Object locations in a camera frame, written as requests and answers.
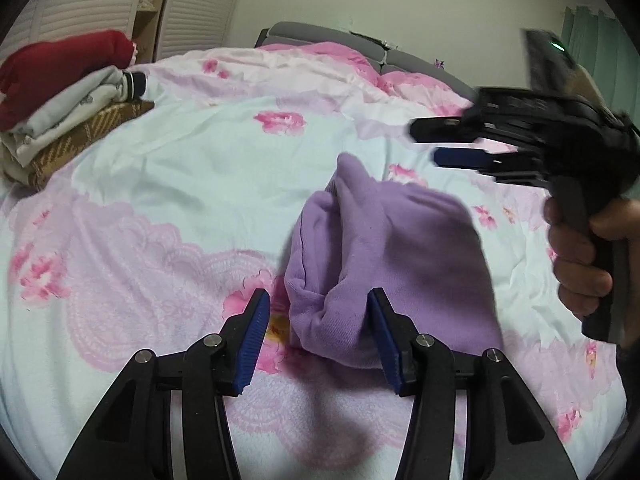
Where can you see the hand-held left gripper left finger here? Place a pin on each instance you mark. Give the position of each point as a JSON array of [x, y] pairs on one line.
[[255, 340]]

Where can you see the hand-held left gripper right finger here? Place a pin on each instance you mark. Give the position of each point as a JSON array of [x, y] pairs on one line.
[[387, 345]]

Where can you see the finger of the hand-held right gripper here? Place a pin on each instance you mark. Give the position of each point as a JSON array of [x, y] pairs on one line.
[[440, 129], [460, 157]]

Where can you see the purple sweatshirt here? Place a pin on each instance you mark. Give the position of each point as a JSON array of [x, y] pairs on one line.
[[395, 250]]

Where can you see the person's right hand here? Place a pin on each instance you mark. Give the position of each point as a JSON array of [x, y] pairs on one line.
[[575, 265]]

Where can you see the green curtain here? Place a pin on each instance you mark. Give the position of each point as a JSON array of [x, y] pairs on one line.
[[595, 30]]

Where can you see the floral pink and white blanket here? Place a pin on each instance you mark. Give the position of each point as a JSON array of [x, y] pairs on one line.
[[200, 200]]

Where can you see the grey upholstered headboard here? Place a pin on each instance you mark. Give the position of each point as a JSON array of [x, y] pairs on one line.
[[320, 32]]

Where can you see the white louvered door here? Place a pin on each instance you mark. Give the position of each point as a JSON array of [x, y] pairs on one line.
[[75, 0], [205, 5]]

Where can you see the folded brown striped garment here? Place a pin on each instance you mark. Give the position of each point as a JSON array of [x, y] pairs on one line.
[[100, 122]]

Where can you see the folded white patterned garment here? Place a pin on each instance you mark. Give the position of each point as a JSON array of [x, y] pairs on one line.
[[97, 101]]

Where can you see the folded light grey garment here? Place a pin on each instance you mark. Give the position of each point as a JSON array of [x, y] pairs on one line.
[[75, 92]]

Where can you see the wooden shelf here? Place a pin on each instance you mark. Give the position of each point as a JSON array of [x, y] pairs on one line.
[[147, 15]]

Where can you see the folded red garment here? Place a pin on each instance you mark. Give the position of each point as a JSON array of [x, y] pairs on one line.
[[55, 70]]

